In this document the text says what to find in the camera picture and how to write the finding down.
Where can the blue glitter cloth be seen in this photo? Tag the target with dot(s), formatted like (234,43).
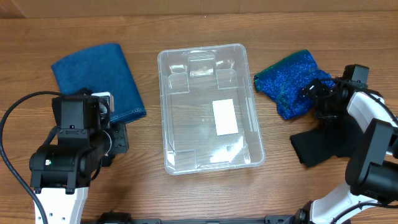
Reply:
(284,81)

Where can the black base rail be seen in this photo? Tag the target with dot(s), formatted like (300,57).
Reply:
(211,220)

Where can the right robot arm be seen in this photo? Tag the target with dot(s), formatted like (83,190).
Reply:
(370,180)

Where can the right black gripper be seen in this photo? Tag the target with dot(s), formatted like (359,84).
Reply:
(321,86)

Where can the clear plastic container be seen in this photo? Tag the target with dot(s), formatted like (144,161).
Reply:
(189,81)

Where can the white label in container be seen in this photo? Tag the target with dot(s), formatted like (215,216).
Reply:
(225,117)

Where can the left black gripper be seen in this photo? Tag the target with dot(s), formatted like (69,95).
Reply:
(121,139)

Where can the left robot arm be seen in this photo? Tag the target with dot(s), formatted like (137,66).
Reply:
(61,174)

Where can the folded blue denim cloth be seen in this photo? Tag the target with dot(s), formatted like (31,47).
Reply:
(99,69)

